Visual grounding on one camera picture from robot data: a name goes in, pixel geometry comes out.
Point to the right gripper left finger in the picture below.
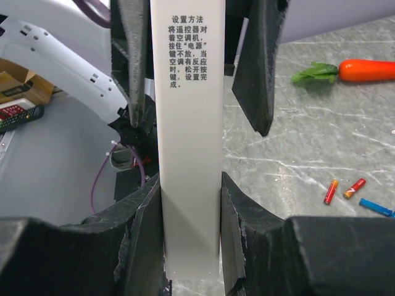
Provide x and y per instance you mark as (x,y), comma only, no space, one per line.
(118,251)

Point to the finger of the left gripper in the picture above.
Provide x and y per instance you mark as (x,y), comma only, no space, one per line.
(254,82)
(129,44)

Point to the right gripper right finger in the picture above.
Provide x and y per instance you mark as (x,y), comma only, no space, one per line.
(263,254)

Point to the white remote control body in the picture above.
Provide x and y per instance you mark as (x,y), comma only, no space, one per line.
(188,39)

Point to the red orange battery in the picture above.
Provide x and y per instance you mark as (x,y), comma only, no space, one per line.
(331,192)
(354,188)

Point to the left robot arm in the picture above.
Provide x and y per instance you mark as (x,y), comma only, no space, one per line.
(25,40)

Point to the black remote control background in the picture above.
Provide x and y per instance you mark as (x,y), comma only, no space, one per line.
(29,115)

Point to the orange toy carrot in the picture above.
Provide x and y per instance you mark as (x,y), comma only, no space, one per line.
(351,70)

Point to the blue battery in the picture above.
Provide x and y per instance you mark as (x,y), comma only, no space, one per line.
(379,209)

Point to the cardboard box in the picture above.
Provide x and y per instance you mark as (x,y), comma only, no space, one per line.
(18,82)

